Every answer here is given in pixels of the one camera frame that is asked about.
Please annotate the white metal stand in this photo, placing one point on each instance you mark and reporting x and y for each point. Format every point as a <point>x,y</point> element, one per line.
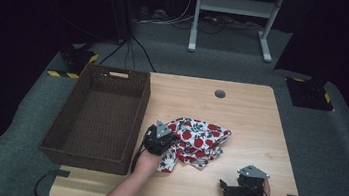
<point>237,5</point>

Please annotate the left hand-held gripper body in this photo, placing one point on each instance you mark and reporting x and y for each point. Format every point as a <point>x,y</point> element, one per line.
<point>157,141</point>

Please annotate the white red rose print shirt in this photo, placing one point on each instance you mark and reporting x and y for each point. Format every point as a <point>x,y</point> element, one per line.
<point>197,141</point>

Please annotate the black striped floor plate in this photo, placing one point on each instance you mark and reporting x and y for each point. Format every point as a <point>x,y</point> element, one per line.
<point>72,62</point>
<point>310,94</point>

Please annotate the person's left hand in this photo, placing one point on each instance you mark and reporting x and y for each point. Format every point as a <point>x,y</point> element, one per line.
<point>147,163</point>

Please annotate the dark stand column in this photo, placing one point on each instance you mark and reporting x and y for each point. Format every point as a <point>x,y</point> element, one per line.
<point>120,4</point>

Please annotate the grey round table grommet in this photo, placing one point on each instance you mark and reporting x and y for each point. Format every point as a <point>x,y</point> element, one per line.
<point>219,93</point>

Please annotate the brown woven basket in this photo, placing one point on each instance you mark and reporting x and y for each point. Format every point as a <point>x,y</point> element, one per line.
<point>99,119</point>

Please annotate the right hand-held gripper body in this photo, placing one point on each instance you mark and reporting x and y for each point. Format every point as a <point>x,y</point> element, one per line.
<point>248,187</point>

